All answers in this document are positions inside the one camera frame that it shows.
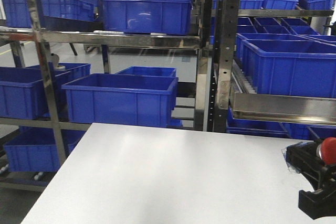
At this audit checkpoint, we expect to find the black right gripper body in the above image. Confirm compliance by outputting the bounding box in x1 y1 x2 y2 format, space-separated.
285 141 335 219

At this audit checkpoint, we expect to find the red mushroom push button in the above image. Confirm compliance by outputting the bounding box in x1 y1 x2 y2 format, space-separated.
316 137 335 165

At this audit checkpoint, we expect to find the large blue crate right shelf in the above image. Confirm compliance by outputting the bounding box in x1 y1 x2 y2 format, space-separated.
243 40 335 98

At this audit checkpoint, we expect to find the blue crate behind right crate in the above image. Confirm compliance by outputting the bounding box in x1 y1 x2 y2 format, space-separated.
236 33 307 62

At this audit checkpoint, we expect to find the blue crate behind lower left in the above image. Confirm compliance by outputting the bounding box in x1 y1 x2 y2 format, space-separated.
116 66 176 77

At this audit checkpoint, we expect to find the blue crate upper left shelf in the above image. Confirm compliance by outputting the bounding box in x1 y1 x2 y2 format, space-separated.
101 0 192 36

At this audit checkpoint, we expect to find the large blue crate lower left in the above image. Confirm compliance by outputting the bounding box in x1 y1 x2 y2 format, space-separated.
62 73 178 127

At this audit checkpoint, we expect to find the blue crate bottom left shelf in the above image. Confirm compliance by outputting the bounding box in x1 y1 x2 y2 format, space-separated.
3 128 87 173

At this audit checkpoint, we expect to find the blue crate far left edge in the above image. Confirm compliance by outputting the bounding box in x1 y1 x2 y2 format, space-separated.
1 67 48 120

